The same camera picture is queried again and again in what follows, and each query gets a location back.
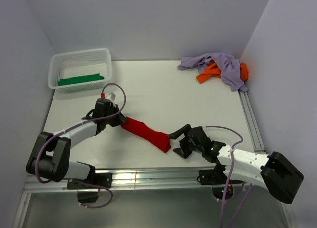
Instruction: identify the rolled green t-shirt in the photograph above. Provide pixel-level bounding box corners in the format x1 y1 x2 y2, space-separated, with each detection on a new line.
57 74 104 86

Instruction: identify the red t-shirt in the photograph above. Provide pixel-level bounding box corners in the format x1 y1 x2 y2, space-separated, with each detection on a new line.
121 117 171 153

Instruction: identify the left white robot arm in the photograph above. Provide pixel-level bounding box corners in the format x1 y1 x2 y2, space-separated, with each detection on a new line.
26 105 127 188

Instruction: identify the orange t-shirt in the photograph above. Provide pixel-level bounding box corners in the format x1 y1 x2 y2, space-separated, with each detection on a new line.
196 63 249 84

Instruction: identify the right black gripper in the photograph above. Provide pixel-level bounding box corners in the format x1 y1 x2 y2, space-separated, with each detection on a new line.
167 124 204 159

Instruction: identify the white plastic basket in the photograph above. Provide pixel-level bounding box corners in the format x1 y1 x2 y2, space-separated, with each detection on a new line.
48 48 112 93

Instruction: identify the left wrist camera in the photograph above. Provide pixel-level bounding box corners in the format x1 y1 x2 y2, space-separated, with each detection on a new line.
93 92 118 118

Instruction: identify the lavender t-shirt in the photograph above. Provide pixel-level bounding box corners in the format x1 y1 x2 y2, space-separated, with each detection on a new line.
177 53 248 92

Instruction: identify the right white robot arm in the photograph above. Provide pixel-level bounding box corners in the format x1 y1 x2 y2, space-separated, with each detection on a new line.
168 124 304 204

